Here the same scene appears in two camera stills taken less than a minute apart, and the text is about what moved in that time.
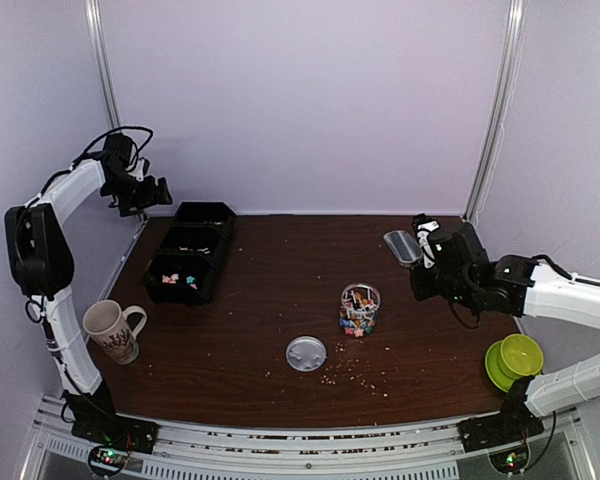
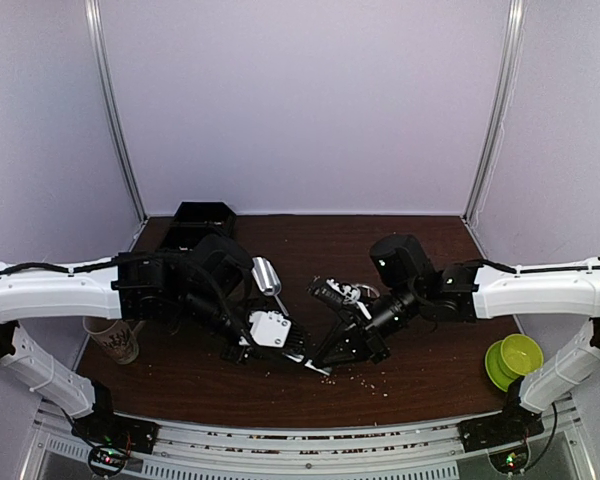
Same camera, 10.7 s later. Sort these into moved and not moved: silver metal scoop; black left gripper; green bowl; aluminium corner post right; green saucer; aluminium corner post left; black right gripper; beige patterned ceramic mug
Moved: black right gripper; black left gripper; silver metal scoop
Not moved: beige patterned ceramic mug; green saucer; green bowl; aluminium corner post left; aluminium corner post right
